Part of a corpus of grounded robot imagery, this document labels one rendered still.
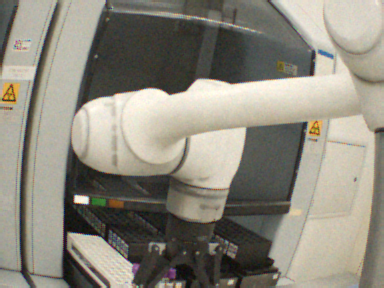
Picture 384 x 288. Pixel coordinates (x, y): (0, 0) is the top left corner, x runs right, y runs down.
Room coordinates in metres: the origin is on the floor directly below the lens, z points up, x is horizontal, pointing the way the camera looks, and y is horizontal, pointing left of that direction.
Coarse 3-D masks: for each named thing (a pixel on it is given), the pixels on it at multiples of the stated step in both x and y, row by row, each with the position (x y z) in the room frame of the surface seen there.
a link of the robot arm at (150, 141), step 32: (128, 96) 0.97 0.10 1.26; (160, 96) 0.96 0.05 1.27; (192, 96) 0.90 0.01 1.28; (224, 96) 0.88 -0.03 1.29; (256, 96) 0.87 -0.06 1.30; (288, 96) 0.86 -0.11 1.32; (320, 96) 0.85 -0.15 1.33; (352, 96) 0.83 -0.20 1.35; (96, 128) 0.93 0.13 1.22; (128, 128) 0.93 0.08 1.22; (160, 128) 0.92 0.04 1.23; (192, 128) 0.90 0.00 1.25; (224, 128) 0.90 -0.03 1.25; (96, 160) 0.94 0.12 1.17; (128, 160) 0.95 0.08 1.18; (160, 160) 0.95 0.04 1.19
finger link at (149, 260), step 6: (150, 240) 1.08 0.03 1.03; (156, 246) 1.06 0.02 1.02; (156, 252) 1.06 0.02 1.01; (144, 258) 1.07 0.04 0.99; (150, 258) 1.06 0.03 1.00; (156, 258) 1.06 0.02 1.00; (144, 264) 1.07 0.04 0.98; (150, 264) 1.06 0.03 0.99; (138, 270) 1.07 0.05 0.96; (144, 270) 1.06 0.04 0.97; (150, 270) 1.06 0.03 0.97; (138, 276) 1.06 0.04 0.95; (144, 276) 1.06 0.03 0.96; (138, 282) 1.05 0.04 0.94; (144, 282) 1.06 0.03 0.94
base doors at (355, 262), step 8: (368, 200) 3.59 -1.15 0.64; (368, 208) 3.57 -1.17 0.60; (368, 216) 3.55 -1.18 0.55; (368, 224) 3.53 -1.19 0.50; (360, 232) 3.58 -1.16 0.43; (360, 240) 3.55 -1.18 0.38; (360, 248) 3.52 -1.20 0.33; (352, 256) 3.57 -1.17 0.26; (360, 256) 3.50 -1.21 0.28; (352, 264) 3.54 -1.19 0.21; (360, 264) 3.47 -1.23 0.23; (352, 272) 3.51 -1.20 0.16; (360, 272) 3.44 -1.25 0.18
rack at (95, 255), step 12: (72, 240) 1.41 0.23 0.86; (84, 240) 1.44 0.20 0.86; (96, 240) 1.46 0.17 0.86; (72, 252) 1.41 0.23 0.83; (84, 252) 1.34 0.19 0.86; (96, 252) 1.37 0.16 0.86; (108, 252) 1.40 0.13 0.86; (84, 264) 1.34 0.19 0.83; (96, 264) 1.28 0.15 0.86; (108, 264) 1.31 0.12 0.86; (120, 264) 1.34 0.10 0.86; (96, 276) 1.34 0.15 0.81; (108, 276) 1.23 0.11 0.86; (120, 276) 1.25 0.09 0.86
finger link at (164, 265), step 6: (180, 252) 1.08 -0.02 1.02; (186, 252) 1.09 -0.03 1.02; (162, 258) 1.10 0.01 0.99; (174, 258) 1.08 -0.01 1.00; (180, 258) 1.08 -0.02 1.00; (156, 264) 1.09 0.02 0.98; (162, 264) 1.08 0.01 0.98; (168, 264) 1.08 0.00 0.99; (174, 264) 1.08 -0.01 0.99; (156, 270) 1.08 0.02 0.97; (162, 270) 1.07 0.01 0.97; (168, 270) 1.08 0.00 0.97; (150, 276) 1.08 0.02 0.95; (156, 276) 1.07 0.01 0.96; (162, 276) 1.07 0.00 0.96; (150, 282) 1.07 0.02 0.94; (156, 282) 1.07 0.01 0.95
